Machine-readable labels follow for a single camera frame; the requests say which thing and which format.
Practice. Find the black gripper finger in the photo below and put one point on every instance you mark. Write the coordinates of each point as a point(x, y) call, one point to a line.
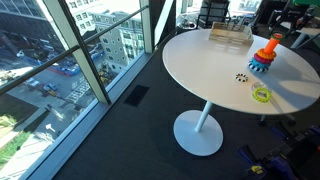
point(289, 26)
point(279, 24)

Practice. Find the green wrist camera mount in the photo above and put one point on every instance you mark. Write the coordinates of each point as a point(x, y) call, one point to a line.
point(306, 2)

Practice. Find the white side table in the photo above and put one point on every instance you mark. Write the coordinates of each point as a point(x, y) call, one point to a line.
point(310, 31)

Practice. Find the black blue tool pile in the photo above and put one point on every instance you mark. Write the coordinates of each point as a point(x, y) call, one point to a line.
point(286, 156)

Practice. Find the orange rod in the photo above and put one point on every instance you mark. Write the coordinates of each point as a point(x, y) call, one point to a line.
point(271, 45)

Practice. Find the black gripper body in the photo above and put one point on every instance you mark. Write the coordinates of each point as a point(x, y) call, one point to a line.
point(295, 12)

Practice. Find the dark window railing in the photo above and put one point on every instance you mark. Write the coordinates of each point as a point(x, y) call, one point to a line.
point(40, 67)

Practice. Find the dark floor vent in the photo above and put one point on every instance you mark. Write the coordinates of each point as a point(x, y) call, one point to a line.
point(136, 95)

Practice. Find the white table pedestal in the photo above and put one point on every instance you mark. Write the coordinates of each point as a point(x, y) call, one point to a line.
point(198, 136)

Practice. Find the wooden tray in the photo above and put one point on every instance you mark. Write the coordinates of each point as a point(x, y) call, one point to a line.
point(230, 36)

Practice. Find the black mesh chair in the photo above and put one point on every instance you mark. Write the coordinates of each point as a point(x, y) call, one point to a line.
point(213, 13)

